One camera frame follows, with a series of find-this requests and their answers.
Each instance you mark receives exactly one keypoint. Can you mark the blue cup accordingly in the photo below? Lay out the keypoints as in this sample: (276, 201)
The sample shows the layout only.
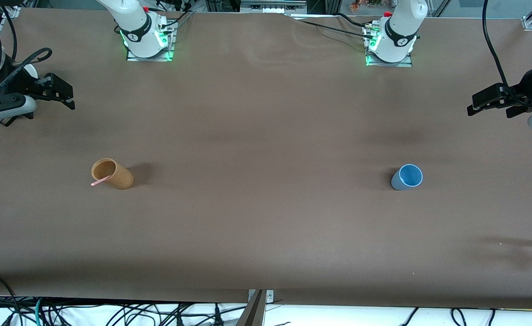
(408, 176)

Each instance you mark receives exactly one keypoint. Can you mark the brown cork cup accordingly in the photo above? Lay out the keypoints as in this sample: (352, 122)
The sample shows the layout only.
(118, 175)

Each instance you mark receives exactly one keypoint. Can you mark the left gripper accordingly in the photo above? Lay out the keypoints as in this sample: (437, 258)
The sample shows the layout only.
(527, 85)

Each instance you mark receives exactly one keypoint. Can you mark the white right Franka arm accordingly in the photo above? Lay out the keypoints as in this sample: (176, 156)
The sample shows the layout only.
(134, 27)

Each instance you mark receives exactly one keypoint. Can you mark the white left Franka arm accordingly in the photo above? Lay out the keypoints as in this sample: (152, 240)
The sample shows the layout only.
(399, 27)

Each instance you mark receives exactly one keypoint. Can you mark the grey metal box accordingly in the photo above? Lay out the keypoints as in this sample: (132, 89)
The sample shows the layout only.
(272, 5)

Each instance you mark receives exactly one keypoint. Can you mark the metal table edge bracket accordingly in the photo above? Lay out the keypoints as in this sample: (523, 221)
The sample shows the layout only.
(269, 296)

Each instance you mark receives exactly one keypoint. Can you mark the pink chopstick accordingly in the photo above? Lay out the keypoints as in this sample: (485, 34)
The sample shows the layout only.
(99, 182)

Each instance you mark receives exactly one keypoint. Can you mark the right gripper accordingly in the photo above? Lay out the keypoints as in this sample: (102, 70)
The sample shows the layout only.
(22, 83)

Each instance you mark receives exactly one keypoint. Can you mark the dark camera mount pole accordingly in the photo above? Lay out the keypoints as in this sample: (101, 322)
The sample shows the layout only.
(252, 314)

